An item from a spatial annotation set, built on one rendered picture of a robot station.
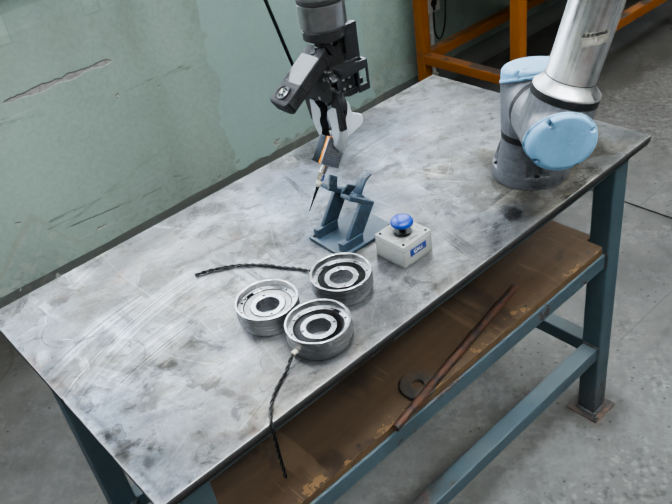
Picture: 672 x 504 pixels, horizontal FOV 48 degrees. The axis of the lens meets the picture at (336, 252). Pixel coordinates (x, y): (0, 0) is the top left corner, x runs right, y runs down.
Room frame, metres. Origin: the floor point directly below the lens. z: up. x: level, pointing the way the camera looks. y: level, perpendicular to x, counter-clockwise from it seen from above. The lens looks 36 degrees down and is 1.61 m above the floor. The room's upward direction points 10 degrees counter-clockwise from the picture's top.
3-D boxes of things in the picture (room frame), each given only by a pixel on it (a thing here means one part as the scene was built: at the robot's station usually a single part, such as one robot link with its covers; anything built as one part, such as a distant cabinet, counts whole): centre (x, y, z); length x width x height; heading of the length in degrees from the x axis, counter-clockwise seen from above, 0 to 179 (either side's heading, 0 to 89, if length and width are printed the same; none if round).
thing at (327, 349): (0.90, 0.05, 0.82); 0.10 x 0.10 x 0.04
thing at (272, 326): (0.97, 0.12, 0.82); 0.10 x 0.10 x 0.04
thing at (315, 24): (1.18, -0.04, 1.22); 0.08 x 0.08 x 0.05
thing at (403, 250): (1.10, -0.13, 0.82); 0.08 x 0.07 x 0.05; 127
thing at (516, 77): (1.29, -0.41, 0.97); 0.13 x 0.12 x 0.14; 178
